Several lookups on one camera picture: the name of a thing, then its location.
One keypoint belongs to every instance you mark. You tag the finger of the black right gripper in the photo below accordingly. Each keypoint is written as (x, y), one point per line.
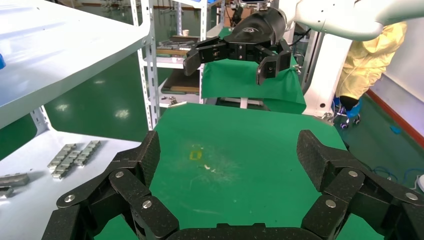
(276, 63)
(202, 53)

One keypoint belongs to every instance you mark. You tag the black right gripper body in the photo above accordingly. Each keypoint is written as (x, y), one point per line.
(258, 30)

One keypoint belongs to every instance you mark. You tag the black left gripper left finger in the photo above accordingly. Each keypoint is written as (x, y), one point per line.
(99, 205)

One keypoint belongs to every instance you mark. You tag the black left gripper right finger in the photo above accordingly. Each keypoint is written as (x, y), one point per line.
(357, 198)

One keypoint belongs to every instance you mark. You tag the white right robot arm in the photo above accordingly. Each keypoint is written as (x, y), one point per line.
(331, 16)

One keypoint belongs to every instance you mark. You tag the white paper cup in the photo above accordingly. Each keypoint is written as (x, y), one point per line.
(186, 32)

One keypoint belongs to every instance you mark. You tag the dark tray with tools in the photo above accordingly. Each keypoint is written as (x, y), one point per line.
(175, 49)

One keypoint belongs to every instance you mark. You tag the white background tool rack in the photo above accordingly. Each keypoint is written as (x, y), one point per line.
(165, 63)

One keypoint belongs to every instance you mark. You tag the draped green background cloth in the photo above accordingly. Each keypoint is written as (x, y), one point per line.
(232, 82)

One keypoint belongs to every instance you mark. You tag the white robot torso column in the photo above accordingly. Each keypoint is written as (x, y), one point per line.
(324, 82)

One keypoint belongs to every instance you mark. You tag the white flat metal shelf board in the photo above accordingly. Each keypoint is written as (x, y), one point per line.
(33, 205)

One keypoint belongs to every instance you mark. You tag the small blue floor object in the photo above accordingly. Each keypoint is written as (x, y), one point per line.
(396, 130)

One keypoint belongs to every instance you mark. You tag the blue wheeled stool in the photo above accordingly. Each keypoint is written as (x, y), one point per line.
(352, 112)

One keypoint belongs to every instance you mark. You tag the large green table cloth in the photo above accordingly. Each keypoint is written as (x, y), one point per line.
(248, 149)

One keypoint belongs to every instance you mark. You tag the person in yellow coat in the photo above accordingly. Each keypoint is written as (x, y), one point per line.
(367, 59)

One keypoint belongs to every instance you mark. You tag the small white paper scrap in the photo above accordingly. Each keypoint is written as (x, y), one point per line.
(207, 167)

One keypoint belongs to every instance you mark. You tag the white ribbed metal shelf board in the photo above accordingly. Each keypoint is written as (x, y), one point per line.
(66, 49)

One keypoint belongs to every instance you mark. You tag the white perforated rack post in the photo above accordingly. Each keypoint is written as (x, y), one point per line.
(154, 82)
(40, 119)

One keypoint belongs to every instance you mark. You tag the dark grey metal rail part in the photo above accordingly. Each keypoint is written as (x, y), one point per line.
(15, 180)
(6, 192)

